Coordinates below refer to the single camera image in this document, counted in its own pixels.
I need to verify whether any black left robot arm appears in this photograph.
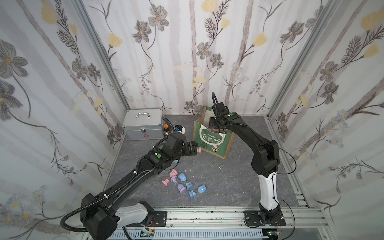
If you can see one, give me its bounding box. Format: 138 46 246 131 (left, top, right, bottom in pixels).
60 130 199 240

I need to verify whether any brown bottle orange cap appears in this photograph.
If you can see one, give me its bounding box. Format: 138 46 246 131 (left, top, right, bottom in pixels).
163 124 170 135

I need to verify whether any blue hourglass front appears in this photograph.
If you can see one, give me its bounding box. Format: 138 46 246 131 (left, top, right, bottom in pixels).
188 185 207 199

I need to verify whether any green burlap canvas bag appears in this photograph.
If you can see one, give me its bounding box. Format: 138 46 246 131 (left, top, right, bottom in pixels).
193 106 235 160

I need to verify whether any silver metal case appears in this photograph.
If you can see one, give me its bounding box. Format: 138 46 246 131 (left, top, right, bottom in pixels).
123 109 164 141

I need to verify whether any aluminium corner frame post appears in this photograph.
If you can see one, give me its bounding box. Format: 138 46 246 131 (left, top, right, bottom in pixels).
72 0 131 111

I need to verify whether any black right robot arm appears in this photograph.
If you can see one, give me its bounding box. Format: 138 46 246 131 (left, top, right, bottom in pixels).
210 93 287 229

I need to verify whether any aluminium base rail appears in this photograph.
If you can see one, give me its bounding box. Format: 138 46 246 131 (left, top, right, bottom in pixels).
80 205 331 240

